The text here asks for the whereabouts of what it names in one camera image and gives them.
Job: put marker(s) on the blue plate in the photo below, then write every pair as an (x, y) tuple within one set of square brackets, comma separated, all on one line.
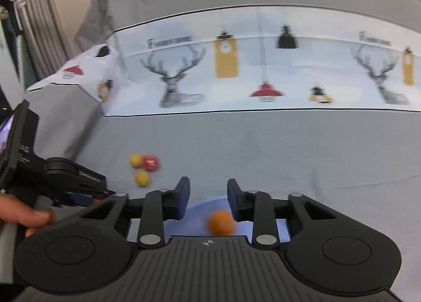
[(198, 210)]

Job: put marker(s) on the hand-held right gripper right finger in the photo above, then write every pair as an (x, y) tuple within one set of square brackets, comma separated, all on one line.
[(233, 200)]

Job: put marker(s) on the grey striped curtain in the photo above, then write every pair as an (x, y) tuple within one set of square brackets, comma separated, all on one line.
[(42, 26)]

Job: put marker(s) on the grey bedsheet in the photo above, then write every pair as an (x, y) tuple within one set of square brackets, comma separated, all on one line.
[(263, 151)]

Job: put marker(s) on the person's left hand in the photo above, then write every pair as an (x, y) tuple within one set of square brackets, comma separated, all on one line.
[(19, 213)]

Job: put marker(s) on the deer print quilt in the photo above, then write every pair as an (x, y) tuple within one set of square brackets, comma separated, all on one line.
[(296, 68)]

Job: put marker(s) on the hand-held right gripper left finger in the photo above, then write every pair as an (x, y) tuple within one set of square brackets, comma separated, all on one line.
[(183, 200)]

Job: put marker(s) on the black device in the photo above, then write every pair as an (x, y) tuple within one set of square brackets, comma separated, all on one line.
[(7, 3)]

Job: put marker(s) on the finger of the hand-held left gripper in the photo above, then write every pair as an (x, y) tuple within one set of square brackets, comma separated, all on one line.
[(92, 178), (82, 197)]

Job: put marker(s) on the small yellow-green fruit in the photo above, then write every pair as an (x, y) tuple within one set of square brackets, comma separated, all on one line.
[(142, 178), (136, 160)]

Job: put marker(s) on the small red wrapped fruit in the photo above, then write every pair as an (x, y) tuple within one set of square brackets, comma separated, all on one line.
[(152, 162)]

